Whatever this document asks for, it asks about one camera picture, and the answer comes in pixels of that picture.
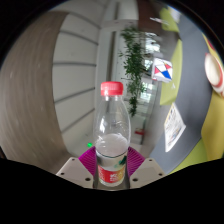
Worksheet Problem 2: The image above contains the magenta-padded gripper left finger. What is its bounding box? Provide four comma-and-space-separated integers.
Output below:
55, 145, 99, 189

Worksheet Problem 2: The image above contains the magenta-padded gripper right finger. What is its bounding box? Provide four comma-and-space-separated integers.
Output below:
125, 146, 167, 190

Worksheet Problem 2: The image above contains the clear water bottle red cap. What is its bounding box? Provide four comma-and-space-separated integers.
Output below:
93, 80, 131, 188

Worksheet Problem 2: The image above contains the red fire extinguisher box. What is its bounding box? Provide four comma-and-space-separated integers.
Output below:
134, 128, 146, 137

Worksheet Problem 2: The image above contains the large green low table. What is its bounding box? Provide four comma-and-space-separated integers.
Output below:
159, 39, 184, 107

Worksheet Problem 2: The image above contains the red white blue patterned box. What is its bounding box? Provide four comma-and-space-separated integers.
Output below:
151, 57, 174, 83

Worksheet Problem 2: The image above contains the group of green potted plants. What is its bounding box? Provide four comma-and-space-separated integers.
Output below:
119, 26, 148, 118

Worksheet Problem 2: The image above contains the red and white mug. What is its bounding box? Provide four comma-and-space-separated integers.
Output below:
204, 52, 224, 98

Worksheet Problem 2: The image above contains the flat round red coaster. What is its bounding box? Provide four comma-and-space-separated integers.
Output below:
202, 33, 215, 54

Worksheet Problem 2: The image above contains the small green low table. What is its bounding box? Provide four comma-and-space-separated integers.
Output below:
159, 6, 181, 34

